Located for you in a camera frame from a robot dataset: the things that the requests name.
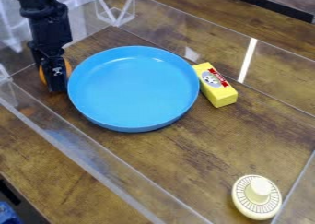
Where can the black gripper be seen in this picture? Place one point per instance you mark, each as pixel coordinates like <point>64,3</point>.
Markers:
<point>49,20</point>

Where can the orange ball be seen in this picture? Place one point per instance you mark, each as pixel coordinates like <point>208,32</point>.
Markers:
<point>69,72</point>

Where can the blue round tray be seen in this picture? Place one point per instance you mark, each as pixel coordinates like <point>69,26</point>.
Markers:
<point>134,88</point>

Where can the yellow butter block toy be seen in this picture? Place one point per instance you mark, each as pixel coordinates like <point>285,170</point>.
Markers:
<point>214,86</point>

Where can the blue object at corner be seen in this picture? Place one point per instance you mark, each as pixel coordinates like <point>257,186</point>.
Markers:
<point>9,216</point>

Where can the cream round knob lid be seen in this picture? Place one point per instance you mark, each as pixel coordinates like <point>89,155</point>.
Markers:
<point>257,197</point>

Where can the clear acrylic enclosure wall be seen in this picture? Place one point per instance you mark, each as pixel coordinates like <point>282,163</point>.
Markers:
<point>86,175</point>

